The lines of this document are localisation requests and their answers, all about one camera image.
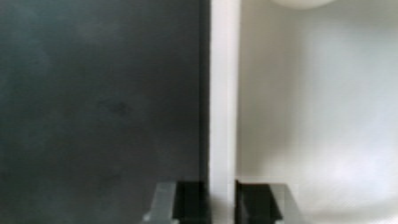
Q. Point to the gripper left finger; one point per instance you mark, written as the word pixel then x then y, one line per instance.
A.
pixel 180 206

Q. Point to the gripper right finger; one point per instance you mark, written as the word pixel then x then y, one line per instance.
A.
pixel 265 204

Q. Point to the white square table top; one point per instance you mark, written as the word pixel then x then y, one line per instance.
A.
pixel 305 107

